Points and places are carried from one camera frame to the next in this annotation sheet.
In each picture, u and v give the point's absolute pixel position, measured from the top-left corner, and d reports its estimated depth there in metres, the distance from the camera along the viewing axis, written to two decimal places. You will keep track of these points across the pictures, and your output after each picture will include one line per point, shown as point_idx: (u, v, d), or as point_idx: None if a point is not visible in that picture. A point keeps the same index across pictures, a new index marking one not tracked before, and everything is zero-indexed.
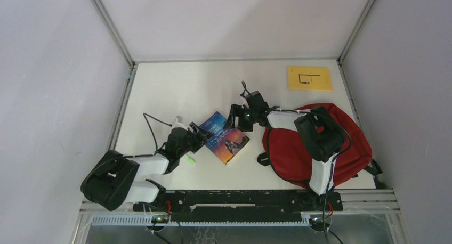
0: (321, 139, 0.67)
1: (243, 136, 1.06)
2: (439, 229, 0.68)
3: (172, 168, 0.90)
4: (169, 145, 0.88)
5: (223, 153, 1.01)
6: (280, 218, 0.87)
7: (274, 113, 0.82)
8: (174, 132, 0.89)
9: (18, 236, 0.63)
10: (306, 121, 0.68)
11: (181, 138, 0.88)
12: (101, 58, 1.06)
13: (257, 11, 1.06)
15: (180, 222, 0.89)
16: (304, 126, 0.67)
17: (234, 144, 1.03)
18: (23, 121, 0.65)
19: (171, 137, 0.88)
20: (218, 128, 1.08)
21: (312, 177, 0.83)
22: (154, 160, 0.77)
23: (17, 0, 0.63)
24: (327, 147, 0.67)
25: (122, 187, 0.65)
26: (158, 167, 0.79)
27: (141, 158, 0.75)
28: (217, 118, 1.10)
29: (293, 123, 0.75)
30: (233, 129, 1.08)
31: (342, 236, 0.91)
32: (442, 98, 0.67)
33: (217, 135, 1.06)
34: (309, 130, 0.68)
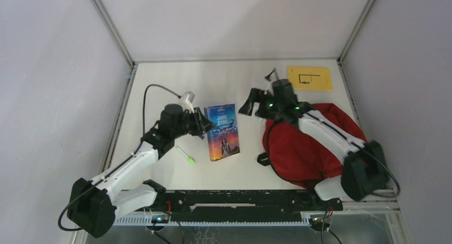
0: (365, 181, 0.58)
1: (237, 145, 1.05)
2: (438, 229, 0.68)
3: (167, 148, 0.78)
4: (162, 124, 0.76)
5: (215, 148, 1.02)
6: (279, 218, 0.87)
7: (313, 121, 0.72)
8: (167, 109, 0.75)
9: (19, 236, 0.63)
10: (359, 161, 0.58)
11: (175, 116, 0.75)
12: (101, 58, 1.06)
13: (258, 11, 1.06)
15: (180, 222, 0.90)
16: (356, 167, 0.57)
17: (228, 147, 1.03)
18: (24, 121, 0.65)
19: (164, 114, 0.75)
20: (225, 122, 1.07)
21: (321, 184, 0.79)
22: (133, 165, 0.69)
23: (17, 0, 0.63)
24: (368, 190, 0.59)
25: (103, 213, 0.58)
26: (141, 167, 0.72)
27: (113, 174, 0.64)
28: (230, 113, 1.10)
29: (336, 146, 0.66)
30: (235, 132, 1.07)
31: (342, 236, 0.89)
32: (442, 98, 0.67)
33: (220, 128, 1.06)
34: (360, 172, 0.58)
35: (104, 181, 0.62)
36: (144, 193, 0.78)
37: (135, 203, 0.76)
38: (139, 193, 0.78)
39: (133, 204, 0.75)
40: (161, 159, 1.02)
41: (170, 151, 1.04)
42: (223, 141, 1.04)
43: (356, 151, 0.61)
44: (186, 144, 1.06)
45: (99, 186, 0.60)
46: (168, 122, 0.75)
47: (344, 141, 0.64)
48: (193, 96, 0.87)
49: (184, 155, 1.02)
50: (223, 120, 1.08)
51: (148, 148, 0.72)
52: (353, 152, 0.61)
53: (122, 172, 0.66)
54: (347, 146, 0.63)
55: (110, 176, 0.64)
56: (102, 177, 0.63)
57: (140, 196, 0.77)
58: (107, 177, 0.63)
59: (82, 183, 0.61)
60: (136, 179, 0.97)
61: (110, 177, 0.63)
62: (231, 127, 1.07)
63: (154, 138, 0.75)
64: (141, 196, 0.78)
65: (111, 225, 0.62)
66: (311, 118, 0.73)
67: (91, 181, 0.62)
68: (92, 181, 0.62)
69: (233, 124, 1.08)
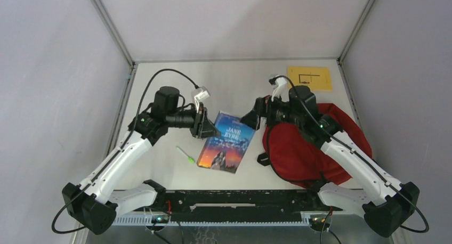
0: (396, 222, 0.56)
1: (234, 164, 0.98)
2: (439, 229, 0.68)
3: (158, 134, 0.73)
4: (155, 106, 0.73)
5: (206, 156, 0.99)
6: (279, 218, 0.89)
7: (343, 149, 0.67)
8: (161, 90, 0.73)
9: (19, 236, 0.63)
10: (397, 209, 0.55)
11: (169, 99, 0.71)
12: (101, 57, 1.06)
13: (258, 11, 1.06)
15: (180, 222, 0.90)
16: (394, 215, 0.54)
17: (222, 161, 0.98)
18: (24, 120, 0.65)
19: (158, 95, 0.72)
20: (235, 137, 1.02)
21: (333, 196, 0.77)
22: (121, 160, 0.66)
23: (16, 0, 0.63)
24: (394, 228, 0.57)
25: (99, 214, 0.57)
26: (131, 160, 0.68)
27: (101, 176, 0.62)
28: (245, 132, 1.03)
29: (375, 184, 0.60)
30: (239, 152, 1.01)
31: (342, 236, 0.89)
32: (443, 98, 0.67)
33: (225, 140, 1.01)
34: (396, 218, 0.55)
35: (91, 185, 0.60)
36: (143, 193, 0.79)
37: (135, 203, 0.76)
38: (139, 192, 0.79)
39: (134, 203, 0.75)
40: (161, 159, 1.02)
41: (170, 151, 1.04)
42: (219, 153, 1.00)
43: (393, 195, 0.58)
44: (186, 144, 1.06)
45: (88, 192, 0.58)
46: (161, 104, 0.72)
47: (379, 182, 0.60)
48: (207, 96, 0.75)
49: (184, 155, 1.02)
50: (232, 133, 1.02)
51: (138, 139, 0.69)
52: (390, 196, 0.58)
53: (111, 171, 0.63)
54: (382, 189, 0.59)
55: (97, 178, 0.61)
56: (89, 180, 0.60)
57: (140, 196, 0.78)
58: (95, 180, 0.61)
59: (70, 187, 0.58)
60: (137, 179, 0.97)
61: (97, 180, 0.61)
62: (235, 143, 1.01)
63: (144, 123, 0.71)
64: (140, 196, 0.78)
65: (113, 220, 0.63)
66: (339, 145, 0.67)
67: (79, 186, 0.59)
68: (81, 185, 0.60)
69: (243, 144, 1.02)
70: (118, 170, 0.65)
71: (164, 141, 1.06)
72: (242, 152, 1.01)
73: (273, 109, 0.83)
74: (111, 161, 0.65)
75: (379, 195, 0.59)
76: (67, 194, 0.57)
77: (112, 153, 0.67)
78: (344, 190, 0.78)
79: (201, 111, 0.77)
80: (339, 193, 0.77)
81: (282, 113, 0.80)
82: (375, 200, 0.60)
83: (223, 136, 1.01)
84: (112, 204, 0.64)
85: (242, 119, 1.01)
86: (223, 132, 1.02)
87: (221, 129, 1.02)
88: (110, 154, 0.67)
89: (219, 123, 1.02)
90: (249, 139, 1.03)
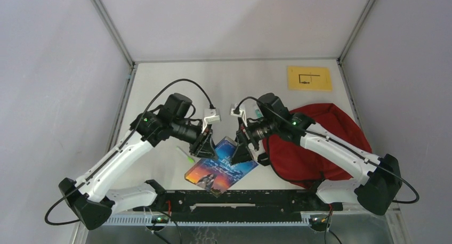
0: (386, 196, 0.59)
1: (220, 189, 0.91)
2: (439, 228, 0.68)
3: (159, 137, 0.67)
4: (164, 108, 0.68)
5: (195, 173, 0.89)
6: (280, 218, 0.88)
7: (319, 139, 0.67)
8: (176, 95, 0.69)
9: (19, 235, 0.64)
10: (381, 182, 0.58)
11: (181, 104, 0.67)
12: (101, 58, 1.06)
13: (258, 11, 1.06)
15: (178, 222, 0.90)
16: (381, 188, 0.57)
17: (209, 182, 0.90)
18: (24, 120, 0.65)
19: (170, 99, 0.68)
20: (231, 167, 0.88)
21: (330, 188, 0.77)
22: (118, 161, 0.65)
23: (16, 1, 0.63)
24: (386, 203, 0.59)
25: (93, 211, 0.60)
26: (129, 161, 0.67)
27: (95, 175, 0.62)
28: (243, 167, 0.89)
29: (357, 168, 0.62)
30: (229, 180, 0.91)
31: (342, 236, 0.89)
32: (442, 98, 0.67)
33: (219, 167, 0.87)
34: (383, 192, 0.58)
35: (86, 185, 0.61)
36: (144, 193, 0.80)
37: (135, 201, 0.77)
38: (139, 192, 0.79)
39: (132, 202, 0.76)
40: (160, 159, 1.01)
41: (170, 152, 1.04)
42: (210, 174, 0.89)
43: (374, 170, 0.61)
44: (186, 144, 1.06)
45: (80, 191, 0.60)
46: (171, 107, 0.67)
47: (359, 161, 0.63)
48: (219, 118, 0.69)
49: (184, 155, 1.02)
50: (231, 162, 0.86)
51: (137, 141, 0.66)
52: (372, 172, 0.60)
53: (106, 172, 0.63)
54: (364, 167, 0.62)
55: (92, 178, 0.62)
56: (83, 180, 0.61)
57: (140, 195, 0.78)
58: (90, 179, 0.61)
59: (67, 184, 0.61)
60: (136, 179, 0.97)
61: (92, 179, 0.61)
62: (229, 171, 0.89)
63: (146, 123, 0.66)
64: (140, 195, 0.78)
65: (109, 214, 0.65)
66: (315, 135, 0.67)
67: (75, 184, 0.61)
68: (76, 182, 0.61)
69: (237, 175, 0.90)
70: (113, 171, 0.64)
71: (163, 142, 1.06)
72: (232, 181, 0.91)
73: (252, 133, 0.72)
74: (107, 161, 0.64)
75: (362, 173, 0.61)
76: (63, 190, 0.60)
77: (111, 153, 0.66)
78: (337, 181, 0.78)
79: (208, 128, 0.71)
80: (331, 185, 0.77)
81: (264, 130, 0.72)
82: (361, 180, 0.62)
83: (221, 161, 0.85)
84: (109, 202, 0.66)
85: (232, 161, 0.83)
86: (222, 158, 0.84)
87: (221, 155, 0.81)
88: (108, 153, 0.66)
89: (220, 149, 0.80)
90: (244, 172, 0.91)
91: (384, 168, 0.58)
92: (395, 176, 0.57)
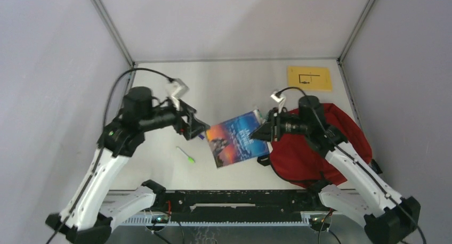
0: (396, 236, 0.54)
1: (223, 161, 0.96)
2: (438, 229, 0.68)
3: (131, 145, 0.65)
4: (125, 112, 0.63)
5: (215, 131, 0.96)
6: (280, 219, 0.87)
7: (346, 160, 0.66)
8: (128, 95, 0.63)
9: (21, 235, 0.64)
10: (397, 221, 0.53)
11: (138, 103, 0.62)
12: (100, 57, 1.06)
13: (258, 11, 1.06)
15: (180, 222, 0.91)
16: (394, 226, 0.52)
17: (219, 148, 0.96)
18: (24, 120, 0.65)
19: (126, 101, 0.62)
20: (244, 140, 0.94)
21: (332, 198, 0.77)
22: (97, 184, 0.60)
23: (17, 1, 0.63)
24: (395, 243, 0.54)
25: (91, 236, 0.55)
26: (109, 177, 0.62)
27: (78, 204, 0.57)
28: (256, 146, 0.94)
29: (375, 200, 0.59)
30: (236, 156, 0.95)
31: (342, 236, 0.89)
32: (443, 98, 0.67)
33: (236, 135, 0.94)
34: (395, 230, 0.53)
35: (71, 216, 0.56)
36: (142, 198, 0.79)
37: (134, 209, 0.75)
38: (136, 198, 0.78)
39: (131, 210, 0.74)
40: (160, 159, 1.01)
41: (170, 152, 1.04)
42: (224, 140, 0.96)
43: (393, 208, 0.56)
44: (186, 144, 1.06)
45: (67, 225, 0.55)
46: (131, 110, 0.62)
47: (380, 193, 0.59)
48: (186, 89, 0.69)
49: (184, 155, 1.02)
50: (246, 135, 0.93)
51: (109, 159, 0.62)
52: (389, 209, 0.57)
53: (88, 197, 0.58)
54: (382, 200, 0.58)
55: (75, 208, 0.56)
56: (67, 213, 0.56)
57: (138, 203, 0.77)
58: (73, 210, 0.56)
59: (52, 221, 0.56)
60: (136, 179, 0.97)
61: (75, 210, 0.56)
62: (242, 146, 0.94)
63: (112, 136, 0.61)
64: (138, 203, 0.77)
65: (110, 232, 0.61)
66: (342, 154, 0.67)
67: (60, 218, 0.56)
68: (61, 217, 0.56)
69: (245, 152, 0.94)
70: (95, 194, 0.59)
71: (164, 142, 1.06)
72: (238, 156, 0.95)
73: (281, 124, 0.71)
74: (86, 187, 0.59)
75: (379, 206, 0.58)
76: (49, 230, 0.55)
77: (86, 179, 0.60)
78: (346, 196, 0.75)
79: (180, 104, 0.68)
80: (338, 198, 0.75)
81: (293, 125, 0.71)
82: (376, 212, 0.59)
83: (239, 130, 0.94)
84: (105, 220, 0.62)
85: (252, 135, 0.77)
86: (240, 127, 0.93)
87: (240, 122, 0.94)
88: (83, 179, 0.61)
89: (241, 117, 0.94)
90: (252, 155, 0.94)
91: (403, 210, 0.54)
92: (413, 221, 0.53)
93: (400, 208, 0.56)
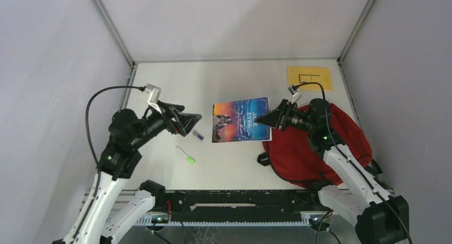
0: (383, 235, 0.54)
1: (220, 137, 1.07)
2: (439, 229, 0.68)
3: (130, 166, 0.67)
4: (116, 139, 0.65)
5: (224, 109, 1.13)
6: (280, 218, 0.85)
7: (340, 158, 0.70)
8: (113, 122, 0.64)
9: (21, 236, 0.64)
10: (381, 216, 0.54)
11: (125, 127, 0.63)
12: (101, 57, 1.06)
13: (258, 12, 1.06)
15: (183, 222, 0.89)
16: (378, 220, 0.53)
17: (222, 125, 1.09)
18: (24, 119, 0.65)
19: (112, 129, 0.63)
20: (249, 123, 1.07)
21: (329, 198, 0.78)
22: (98, 208, 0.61)
23: (17, 1, 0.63)
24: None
25: None
26: (110, 202, 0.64)
27: (82, 228, 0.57)
28: (257, 131, 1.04)
29: (361, 194, 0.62)
30: (235, 136, 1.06)
31: (342, 236, 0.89)
32: (443, 98, 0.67)
33: (242, 116, 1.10)
34: (380, 227, 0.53)
35: (75, 241, 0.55)
36: (140, 205, 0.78)
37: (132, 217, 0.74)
38: (134, 207, 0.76)
39: (132, 220, 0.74)
40: (161, 159, 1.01)
41: (170, 151, 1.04)
42: (229, 118, 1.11)
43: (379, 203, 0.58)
44: (186, 144, 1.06)
45: None
46: (121, 136, 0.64)
47: (367, 189, 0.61)
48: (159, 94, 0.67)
49: (184, 155, 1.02)
50: (251, 119, 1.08)
51: (109, 182, 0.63)
52: (375, 202, 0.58)
53: (91, 222, 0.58)
54: (369, 195, 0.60)
55: (79, 232, 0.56)
56: (71, 237, 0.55)
57: (136, 210, 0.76)
58: (78, 234, 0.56)
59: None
60: (136, 179, 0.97)
61: (79, 233, 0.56)
62: (243, 127, 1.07)
63: (111, 160, 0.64)
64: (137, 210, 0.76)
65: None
66: (338, 154, 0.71)
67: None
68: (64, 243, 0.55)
69: (245, 133, 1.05)
70: (98, 216, 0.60)
71: (164, 142, 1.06)
72: (236, 136, 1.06)
73: (288, 118, 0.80)
74: (88, 211, 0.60)
75: (365, 201, 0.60)
76: None
77: (87, 203, 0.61)
78: (345, 196, 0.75)
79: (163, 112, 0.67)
80: (337, 198, 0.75)
81: (300, 119, 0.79)
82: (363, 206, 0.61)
83: (246, 113, 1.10)
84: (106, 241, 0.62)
85: (258, 119, 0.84)
86: (249, 110, 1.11)
87: (251, 106, 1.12)
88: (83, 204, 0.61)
89: (252, 103, 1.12)
90: (251, 138, 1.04)
91: (389, 204, 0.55)
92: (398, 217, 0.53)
93: (386, 205, 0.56)
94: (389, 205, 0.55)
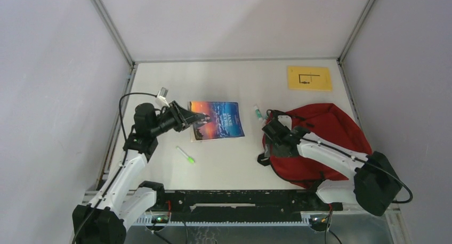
0: (381, 193, 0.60)
1: (203, 135, 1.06)
2: (440, 228, 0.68)
3: (151, 149, 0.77)
4: (138, 127, 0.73)
5: (201, 106, 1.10)
6: (279, 218, 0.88)
7: (312, 145, 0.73)
8: (137, 112, 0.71)
9: (21, 235, 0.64)
10: (369, 177, 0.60)
11: (148, 116, 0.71)
12: (101, 57, 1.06)
13: (258, 12, 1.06)
15: (186, 222, 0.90)
16: (368, 183, 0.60)
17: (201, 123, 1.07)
18: (23, 119, 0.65)
19: (136, 118, 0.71)
20: (228, 122, 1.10)
21: (328, 190, 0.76)
22: (124, 176, 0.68)
23: (16, 0, 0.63)
24: (386, 202, 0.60)
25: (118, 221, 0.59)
26: (133, 174, 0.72)
27: (110, 190, 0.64)
28: (234, 130, 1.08)
29: (345, 168, 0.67)
30: (216, 133, 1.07)
31: (342, 236, 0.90)
32: (443, 97, 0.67)
33: (221, 116, 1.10)
34: (372, 188, 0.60)
35: (103, 200, 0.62)
36: (144, 197, 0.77)
37: (137, 210, 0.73)
38: (139, 198, 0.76)
39: (139, 211, 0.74)
40: (160, 159, 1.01)
41: (170, 151, 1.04)
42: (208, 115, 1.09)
43: (363, 167, 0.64)
44: (187, 144, 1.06)
45: (101, 206, 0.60)
46: (144, 124, 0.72)
47: (347, 160, 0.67)
48: (167, 91, 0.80)
49: (184, 155, 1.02)
50: (228, 118, 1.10)
51: (135, 154, 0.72)
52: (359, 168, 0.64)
53: (117, 187, 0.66)
54: (351, 165, 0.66)
55: (107, 193, 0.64)
56: (99, 196, 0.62)
57: (141, 202, 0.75)
58: (105, 195, 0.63)
59: (81, 209, 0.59)
60: (137, 179, 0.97)
61: (107, 194, 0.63)
62: (222, 126, 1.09)
63: (137, 142, 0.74)
64: (141, 203, 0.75)
65: (125, 235, 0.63)
66: (308, 142, 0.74)
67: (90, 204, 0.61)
68: (91, 203, 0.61)
69: (225, 131, 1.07)
70: (123, 185, 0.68)
71: (164, 142, 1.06)
72: (216, 133, 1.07)
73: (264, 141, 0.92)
74: (116, 178, 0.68)
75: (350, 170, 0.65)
76: (75, 216, 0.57)
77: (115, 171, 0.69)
78: (338, 183, 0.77)
79: (170, 106, 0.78)
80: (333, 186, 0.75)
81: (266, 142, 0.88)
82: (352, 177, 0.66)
83: (223, 113, 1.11)
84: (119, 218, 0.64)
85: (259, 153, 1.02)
86: (224, 111, 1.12)
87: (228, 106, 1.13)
88: (113, 172, 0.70)
89: (227, 105, 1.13)
90: (230, 136, 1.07)
91: (370, 164, 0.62)
92: (381, 170, 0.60)
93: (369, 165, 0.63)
94: (373, 165, 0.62)
